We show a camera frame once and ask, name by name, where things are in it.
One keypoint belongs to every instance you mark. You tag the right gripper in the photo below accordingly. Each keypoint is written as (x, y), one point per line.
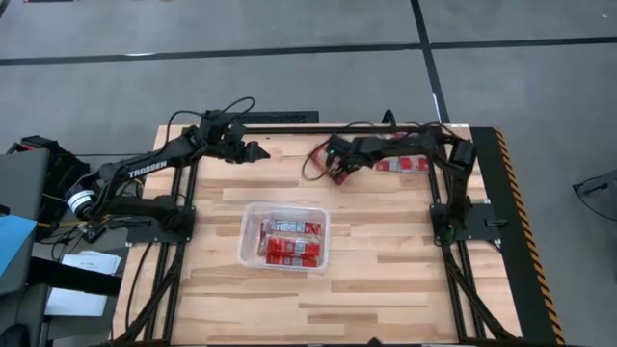
(344, 149)

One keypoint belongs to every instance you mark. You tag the white paper sheet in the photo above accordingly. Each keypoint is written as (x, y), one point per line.
(91, 262)
(74, 302)

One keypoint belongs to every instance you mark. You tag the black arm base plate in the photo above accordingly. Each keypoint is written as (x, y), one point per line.
(144, 233)
(487, 224)

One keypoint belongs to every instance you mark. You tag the clear plastic storage bin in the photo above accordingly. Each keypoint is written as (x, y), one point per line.
(246, 241)

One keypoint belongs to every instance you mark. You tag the black power adapter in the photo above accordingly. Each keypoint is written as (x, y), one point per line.
(94, 233)

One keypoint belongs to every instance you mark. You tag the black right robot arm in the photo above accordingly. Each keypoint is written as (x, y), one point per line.
(458, 183)

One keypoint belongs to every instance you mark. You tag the blue sheet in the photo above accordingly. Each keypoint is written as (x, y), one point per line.
(14, 241)

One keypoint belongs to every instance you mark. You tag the black shelf board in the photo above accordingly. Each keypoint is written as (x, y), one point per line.
(72, 282)

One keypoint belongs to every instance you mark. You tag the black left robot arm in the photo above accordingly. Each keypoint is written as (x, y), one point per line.
(144, 168)

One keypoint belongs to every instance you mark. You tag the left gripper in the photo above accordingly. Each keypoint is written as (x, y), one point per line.
(231, 152)

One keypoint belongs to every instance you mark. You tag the black aluminium table frame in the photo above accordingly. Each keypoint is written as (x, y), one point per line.
(313, 130)

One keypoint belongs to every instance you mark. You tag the grey box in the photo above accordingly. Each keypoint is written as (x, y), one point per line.
(24, 183)

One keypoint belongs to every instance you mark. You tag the black crate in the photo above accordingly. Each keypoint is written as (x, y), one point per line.
(53, 164)

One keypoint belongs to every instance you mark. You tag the black mat with hazard stripes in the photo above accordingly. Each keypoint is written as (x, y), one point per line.
(511, 289)

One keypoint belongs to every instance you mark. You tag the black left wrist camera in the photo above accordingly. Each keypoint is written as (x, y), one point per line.
(236, 132)

